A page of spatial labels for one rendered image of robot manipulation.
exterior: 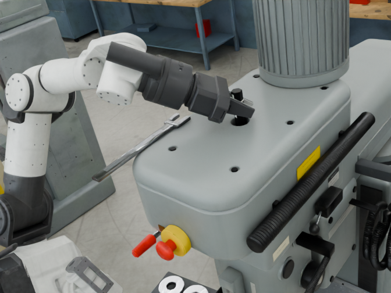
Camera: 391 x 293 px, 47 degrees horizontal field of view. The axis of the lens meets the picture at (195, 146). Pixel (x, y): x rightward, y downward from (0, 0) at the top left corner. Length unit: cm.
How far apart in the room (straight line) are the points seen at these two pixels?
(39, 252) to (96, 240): 260
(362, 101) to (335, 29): 29
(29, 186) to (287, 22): 65
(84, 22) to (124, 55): 757
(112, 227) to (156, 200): 290
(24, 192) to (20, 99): 21
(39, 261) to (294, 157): 59
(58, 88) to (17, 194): 27
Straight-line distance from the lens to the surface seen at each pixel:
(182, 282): 165
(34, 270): 107
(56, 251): 110
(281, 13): 94
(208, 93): 83
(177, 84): 82
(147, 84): 82
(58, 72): 95
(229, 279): 105
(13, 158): 107
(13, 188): 108
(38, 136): 106
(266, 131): 86
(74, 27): 825
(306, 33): 96
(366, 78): 133
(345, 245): 129
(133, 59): 79
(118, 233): 365
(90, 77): 91
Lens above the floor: 234
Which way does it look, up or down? 32 degrees down
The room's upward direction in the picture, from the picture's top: 12 degrees counter-clockwise
